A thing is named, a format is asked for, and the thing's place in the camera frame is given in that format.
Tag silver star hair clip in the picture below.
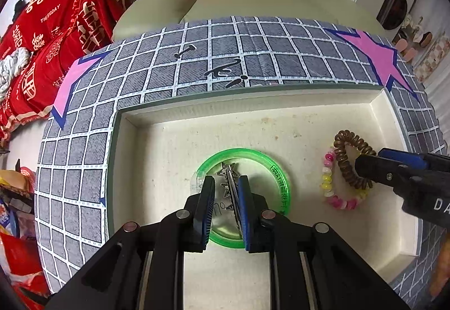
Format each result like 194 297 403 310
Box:
217 162 241 228

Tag brown spiral hair tie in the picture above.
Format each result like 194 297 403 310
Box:
332 129 377 190

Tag beige jewelry tray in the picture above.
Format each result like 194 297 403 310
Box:
106 83 423 284

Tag green plastic bangle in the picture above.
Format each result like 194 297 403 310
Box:
191 148 291 249

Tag grey checkered tablecloth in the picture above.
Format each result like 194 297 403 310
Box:
35 16 446 293

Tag beige green armchair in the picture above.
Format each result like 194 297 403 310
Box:
113 0 385 41

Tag red printed blanket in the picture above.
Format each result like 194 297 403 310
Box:
1 0 134 144

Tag pink yellow beaded bracelet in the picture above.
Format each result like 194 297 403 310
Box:
320 145 370 211

